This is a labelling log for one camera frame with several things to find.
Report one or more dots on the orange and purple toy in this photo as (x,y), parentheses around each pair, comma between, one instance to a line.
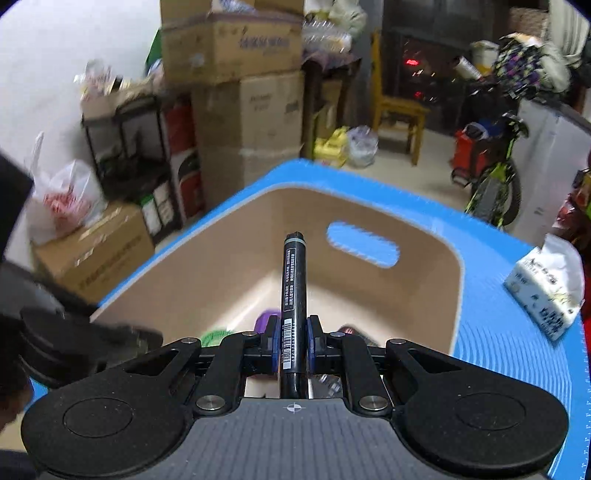
(264,321)

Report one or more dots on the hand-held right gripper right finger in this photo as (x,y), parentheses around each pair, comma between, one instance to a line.
(313,344)

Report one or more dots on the white board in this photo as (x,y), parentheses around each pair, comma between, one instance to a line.
(554,175)

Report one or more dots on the beige plastic bin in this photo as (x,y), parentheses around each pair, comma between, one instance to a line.
(207,277)

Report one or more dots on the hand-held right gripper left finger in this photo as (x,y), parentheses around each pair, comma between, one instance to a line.
(272,344)

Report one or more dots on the yellow wooden chair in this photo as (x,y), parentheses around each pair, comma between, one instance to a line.
(397,110)

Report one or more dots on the green plastic item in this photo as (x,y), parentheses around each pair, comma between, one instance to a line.
(217,337)

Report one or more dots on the cardboard box with black print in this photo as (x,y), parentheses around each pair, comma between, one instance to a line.
(97,254)

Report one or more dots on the dark table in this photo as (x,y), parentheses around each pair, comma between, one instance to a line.
(309,92)

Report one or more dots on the clear plastic bag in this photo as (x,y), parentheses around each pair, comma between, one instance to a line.
(362,145)

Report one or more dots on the white printed tissue box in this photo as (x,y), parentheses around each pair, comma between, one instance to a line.
(545,300)

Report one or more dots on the small cardboard box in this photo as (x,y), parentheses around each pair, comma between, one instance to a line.
(328,110)

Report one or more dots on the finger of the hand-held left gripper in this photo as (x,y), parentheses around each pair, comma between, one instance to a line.
(138,339)

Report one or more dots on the white bag with red contents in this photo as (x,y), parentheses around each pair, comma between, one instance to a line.
(69,198)

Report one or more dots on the blue silicone mat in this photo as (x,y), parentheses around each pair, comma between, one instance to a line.
(485,369)

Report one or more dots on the green and black bicycle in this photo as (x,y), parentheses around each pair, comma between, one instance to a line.
(498,184)

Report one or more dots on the black marker pen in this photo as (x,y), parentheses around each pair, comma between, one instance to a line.
(294,286)

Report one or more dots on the pack of clear bottles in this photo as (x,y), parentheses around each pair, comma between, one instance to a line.
(325,37)

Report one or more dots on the black shelf rack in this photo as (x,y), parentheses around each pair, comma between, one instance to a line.
(134,152)

